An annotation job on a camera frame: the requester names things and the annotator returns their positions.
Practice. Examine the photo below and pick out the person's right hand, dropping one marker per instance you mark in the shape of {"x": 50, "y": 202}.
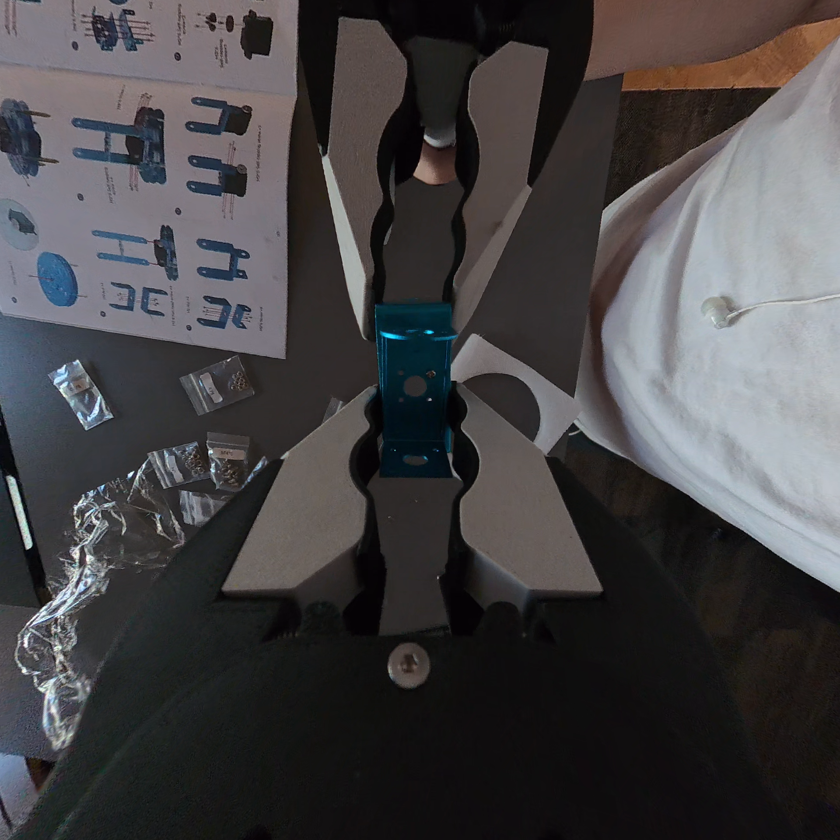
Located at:
{"x": 434, "y": 169}

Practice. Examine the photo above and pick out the person in white shirt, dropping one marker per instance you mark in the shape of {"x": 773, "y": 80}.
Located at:
{"x": 722, "y": 295}

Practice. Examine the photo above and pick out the person's right forearm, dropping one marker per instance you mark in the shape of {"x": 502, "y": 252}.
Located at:
{"x": 689, "y": 33}

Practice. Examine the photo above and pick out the clear zip bag white label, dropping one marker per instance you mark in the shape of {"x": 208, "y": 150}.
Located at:
{"x": 197, "y": 506}

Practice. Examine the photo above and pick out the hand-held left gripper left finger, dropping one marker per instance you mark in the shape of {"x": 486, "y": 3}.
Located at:
{"x": 295, "y": 525}

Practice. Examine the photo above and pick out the assembly instruction booklet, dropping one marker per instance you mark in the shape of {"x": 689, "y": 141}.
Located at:
{"x": 164, "y": 197}

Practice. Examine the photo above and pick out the dark grey desk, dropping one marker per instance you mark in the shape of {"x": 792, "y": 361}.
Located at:
{"x": 144, "y": 410}

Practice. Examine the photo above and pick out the white foam sheet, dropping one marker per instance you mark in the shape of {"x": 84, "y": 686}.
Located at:
{"x": 499, "y": 367}

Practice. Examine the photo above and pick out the zip bag of small nuts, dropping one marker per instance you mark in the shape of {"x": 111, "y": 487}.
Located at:
{"x": 177, "y": 464}

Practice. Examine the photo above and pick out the crumpled clear plastic wrap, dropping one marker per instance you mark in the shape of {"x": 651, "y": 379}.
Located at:
{"x": 85, "y": 525}

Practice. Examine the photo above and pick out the zip bag of silver screws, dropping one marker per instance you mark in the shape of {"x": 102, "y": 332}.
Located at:
{"x": 226, "y": 459}

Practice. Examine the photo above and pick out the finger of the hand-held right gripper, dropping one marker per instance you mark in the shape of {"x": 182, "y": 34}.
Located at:
{"x": 354, "y": 131}
{"x": 505, "y": 131}

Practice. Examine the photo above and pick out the small clear zip bag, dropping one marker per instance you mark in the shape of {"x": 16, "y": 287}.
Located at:
{"x": 79, "y": 394}

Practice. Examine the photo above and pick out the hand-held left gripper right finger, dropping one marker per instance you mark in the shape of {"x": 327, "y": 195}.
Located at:
{"x": 525, "y": 525}

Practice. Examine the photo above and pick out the blue short U bracket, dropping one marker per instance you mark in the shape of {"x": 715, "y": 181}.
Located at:
{"x": 415, "y": 420}

